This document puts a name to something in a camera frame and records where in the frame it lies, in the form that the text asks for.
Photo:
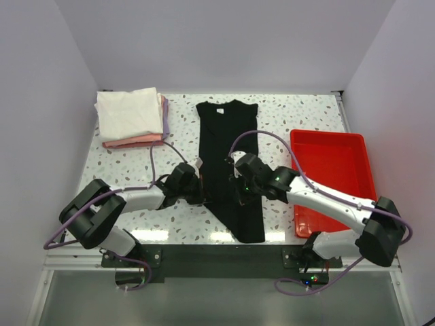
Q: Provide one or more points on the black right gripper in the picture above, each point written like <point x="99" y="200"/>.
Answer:
<point x="236" y="178"/>

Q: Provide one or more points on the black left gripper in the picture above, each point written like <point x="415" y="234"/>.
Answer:
<point x="200" y="194"/>

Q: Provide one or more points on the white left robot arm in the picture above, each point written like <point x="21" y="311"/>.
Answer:
<point x="91" y="216"/>

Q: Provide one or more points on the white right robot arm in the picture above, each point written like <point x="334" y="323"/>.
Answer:
<point x="374" y="229"/>

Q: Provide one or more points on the purple folded t shirt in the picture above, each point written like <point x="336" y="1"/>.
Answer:
<point x="165" y="119"/>

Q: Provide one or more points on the red plastic bin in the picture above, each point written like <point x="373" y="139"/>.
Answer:
<point x="335" y="159"/>

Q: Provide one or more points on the white folded t shirt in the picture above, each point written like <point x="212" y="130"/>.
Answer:
<point x="123" y="115"/>

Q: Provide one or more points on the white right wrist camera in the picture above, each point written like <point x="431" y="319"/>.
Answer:
<point x="235" y="156"/>

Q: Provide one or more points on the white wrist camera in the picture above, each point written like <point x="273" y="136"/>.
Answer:
<point x="235" y="156"/>
<point x="197" y="162"/>

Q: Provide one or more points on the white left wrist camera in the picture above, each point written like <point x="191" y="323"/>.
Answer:
<point x="197" y="162"/>

